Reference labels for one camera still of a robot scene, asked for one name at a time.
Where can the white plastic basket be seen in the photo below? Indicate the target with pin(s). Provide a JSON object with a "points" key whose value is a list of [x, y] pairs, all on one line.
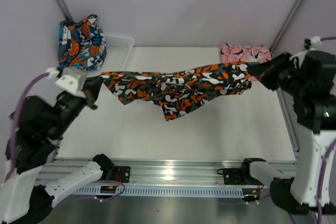
{"points": [[119, 52]]}

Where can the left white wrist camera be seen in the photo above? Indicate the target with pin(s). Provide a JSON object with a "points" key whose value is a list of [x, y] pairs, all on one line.
{"points": [[72, 80]]}

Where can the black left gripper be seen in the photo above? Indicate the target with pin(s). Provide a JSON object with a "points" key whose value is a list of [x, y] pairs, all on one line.
{"points": [[91, 89]]}

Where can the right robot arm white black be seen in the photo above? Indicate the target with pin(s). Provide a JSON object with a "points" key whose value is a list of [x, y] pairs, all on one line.
{"points": [[309, 83]]}

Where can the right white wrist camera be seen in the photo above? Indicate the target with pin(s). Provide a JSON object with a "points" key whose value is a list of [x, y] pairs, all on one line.
{"points": [[312, 43]]}

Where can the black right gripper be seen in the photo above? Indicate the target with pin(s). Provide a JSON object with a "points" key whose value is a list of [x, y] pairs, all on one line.
{"points": [[267, 75]]}

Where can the white slotted cable duct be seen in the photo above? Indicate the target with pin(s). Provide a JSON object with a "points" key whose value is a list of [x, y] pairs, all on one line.
{"points": [[162, 191]]}

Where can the blue orange patterned shorts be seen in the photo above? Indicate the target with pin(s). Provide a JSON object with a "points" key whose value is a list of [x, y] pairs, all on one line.
{"points": [[82, 45]]}

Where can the right aluminium frame post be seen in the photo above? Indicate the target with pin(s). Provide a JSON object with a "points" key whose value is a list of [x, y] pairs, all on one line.
{"points": [[294, 10]]}

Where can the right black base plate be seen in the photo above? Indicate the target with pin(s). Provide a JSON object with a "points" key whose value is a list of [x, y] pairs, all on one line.
{"points": [[238, 176]]}

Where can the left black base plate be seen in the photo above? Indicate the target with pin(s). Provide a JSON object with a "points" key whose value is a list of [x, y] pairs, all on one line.
{"points": [[118, 173]]}

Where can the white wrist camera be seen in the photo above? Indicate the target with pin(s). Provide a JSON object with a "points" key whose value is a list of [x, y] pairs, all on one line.
{"points": [[312, 43], [72, 80]]}

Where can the aluminium mounting rail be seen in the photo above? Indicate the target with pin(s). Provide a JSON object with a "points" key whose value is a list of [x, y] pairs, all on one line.
{"points": [[149, 173]]}

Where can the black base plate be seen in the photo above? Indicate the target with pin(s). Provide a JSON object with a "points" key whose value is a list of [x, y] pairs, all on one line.
{"points": [[118, 173], [238, 176]]}

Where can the orange camouflage shorts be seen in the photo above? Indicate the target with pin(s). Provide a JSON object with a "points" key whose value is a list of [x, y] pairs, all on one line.
{"points": [[179, 93]]}

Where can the pink shark print shorts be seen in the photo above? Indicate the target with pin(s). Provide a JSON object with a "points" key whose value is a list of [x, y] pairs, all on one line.
{"points": [[235, 53]]}

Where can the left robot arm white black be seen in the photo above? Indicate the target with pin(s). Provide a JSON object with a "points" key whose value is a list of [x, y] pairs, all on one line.
{"points": [[37, 124]]}

